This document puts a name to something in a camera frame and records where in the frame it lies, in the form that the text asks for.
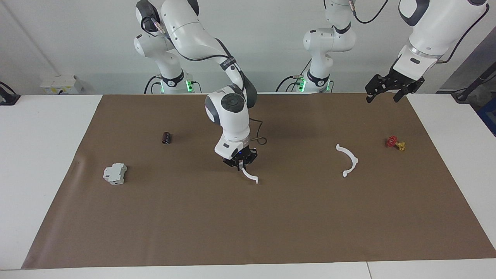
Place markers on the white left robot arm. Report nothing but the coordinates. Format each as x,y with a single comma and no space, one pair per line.
434,27

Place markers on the black cylindrical capacitor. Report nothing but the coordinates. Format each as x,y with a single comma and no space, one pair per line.
166,138

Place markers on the brown paper table mat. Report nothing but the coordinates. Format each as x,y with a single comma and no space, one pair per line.
248,224

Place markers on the blue crate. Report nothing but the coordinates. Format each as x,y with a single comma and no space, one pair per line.
489,116

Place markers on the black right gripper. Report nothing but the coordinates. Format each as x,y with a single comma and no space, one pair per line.
242,157

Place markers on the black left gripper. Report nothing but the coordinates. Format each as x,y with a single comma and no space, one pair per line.
401,81

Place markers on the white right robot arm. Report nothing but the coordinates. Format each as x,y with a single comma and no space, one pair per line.
232,116

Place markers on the white power strip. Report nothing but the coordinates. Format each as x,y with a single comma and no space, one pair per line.
62,83

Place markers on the black table clamp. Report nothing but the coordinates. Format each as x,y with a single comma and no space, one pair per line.
7,99

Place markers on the white circuit breaker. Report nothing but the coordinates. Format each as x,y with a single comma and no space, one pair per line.
115,173

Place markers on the black stand pole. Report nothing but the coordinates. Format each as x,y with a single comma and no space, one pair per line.
471,87

